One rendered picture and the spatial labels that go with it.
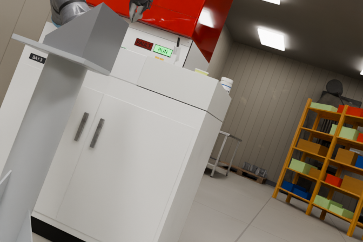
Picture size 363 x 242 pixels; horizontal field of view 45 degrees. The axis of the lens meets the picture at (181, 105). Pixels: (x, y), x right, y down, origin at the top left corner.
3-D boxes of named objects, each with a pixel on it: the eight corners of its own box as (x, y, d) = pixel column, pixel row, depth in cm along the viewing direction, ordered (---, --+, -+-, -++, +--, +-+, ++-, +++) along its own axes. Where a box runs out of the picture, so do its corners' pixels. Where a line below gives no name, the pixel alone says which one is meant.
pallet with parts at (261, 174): (264, 183, 1167) (269, 170, 1168) (262, 185, 1083) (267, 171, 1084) (221, 166, 1202) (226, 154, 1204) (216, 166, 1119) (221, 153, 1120)
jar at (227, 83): (216, 93, 253) (222, 78, 254) (228, 97, 252) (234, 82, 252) (215, 91, 246) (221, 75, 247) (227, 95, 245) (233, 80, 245)
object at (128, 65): (45, 52, 221) (55, 26, 221) (142, 87, 208) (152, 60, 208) (35, 47, 211) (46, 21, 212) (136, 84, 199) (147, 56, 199)
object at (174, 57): (167, 70, 231) (176, 47, 231) (174, 72, 230) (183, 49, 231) (165, 68, 225) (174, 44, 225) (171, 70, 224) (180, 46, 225)
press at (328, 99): (336, 212, 1113) (377, 100, 1124) (342, 218, 981) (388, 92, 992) (276, 188, 1158) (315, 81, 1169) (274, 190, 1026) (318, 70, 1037)
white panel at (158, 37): (55, 60, 281) (78, 2, 282) (169, 102, 262) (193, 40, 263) (53, 59, 278) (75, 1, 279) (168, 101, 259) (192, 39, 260)
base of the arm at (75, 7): (83, 13, 161) (74, -9, 164) (54, 34, 167) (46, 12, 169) (107, 22, 175) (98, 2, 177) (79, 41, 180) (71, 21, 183)
